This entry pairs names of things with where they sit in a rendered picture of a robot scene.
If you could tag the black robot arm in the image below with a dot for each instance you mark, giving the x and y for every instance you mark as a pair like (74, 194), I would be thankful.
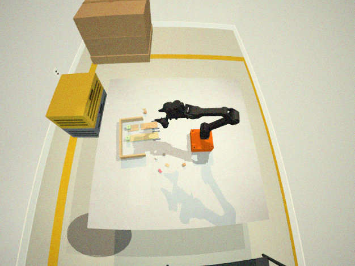
(196, 112)

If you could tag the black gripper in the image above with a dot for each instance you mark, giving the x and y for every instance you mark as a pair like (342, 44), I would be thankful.
(164, 121)

